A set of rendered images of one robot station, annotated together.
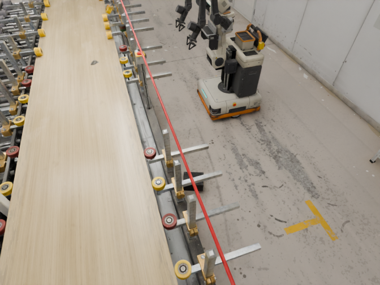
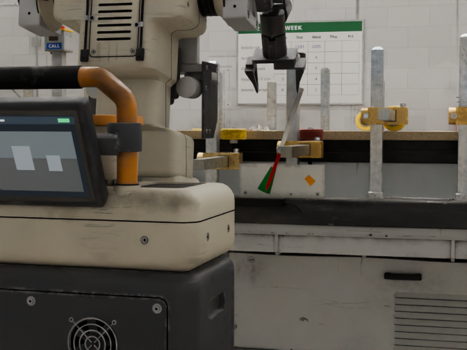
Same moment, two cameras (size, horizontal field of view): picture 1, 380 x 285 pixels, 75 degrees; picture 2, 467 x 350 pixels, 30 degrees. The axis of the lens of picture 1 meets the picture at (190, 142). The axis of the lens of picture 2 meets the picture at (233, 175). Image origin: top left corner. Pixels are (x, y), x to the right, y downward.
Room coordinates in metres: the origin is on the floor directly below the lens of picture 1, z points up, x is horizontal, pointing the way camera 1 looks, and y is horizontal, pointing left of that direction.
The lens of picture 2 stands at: (3.69, -1.74, 0.91)
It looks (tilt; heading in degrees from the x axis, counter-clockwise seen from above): 3 degrees down; 121
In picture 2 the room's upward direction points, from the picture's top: straight up
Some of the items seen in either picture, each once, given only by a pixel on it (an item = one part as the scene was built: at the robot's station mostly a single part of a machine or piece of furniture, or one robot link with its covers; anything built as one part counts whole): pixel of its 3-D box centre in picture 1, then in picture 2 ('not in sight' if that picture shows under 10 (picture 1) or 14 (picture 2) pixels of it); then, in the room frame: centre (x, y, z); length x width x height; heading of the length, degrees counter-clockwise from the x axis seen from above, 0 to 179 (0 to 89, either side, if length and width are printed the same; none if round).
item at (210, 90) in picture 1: (228, 94); not in sight; (2.65, -0.50, 0.16); 0.67 x 0.64 x 0.25; 106
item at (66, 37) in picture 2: (140, 58); (58, 42); (1.76, 0.37, 1.18); 0.07 x 0.07 x 0.08; 18
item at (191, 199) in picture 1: (191, 220); not in sight; (0.57, 0.00, 0.91); 0.04 x 0.04 x 0.48; 18
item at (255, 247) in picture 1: (220, 259); not in sight; (0.40, -0.15, 0.83); 0.43 x 0.03 x 0.04; 108
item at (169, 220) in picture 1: (169, 224); not in sight; (0.58, 0.11, 0.85); 0.08 x 0.08 x 0.11
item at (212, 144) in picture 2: (135, 61); (212, 139); (2.24, 0.52, 0.87); 0.04 x 0.04 x 0.48; 18
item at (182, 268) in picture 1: (183, 271); not in sight; (0.34, 0.04, 0.85); 0.08 x 0.08 x 0.11
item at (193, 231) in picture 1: (190, 223); not in sight; (0.60, 0.00, 0.83); 0.14 x 0.06 x 0.05; 18
